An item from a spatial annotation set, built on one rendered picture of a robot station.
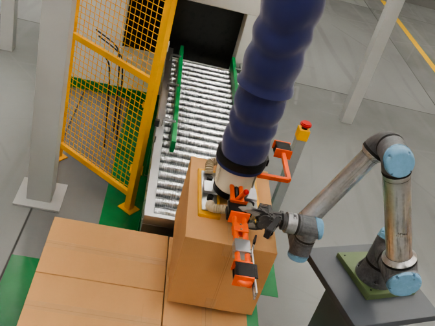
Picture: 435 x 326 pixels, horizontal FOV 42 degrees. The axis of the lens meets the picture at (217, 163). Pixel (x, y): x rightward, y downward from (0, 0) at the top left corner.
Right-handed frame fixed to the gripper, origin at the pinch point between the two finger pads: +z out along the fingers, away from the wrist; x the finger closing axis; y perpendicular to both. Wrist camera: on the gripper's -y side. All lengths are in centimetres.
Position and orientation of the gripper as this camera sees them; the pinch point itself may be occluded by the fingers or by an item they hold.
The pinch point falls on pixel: (238, 215)
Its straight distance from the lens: 235.7
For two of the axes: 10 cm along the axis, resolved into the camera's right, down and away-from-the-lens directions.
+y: -0.2, -5.5, 8.3
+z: -9.7, -2.0, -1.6
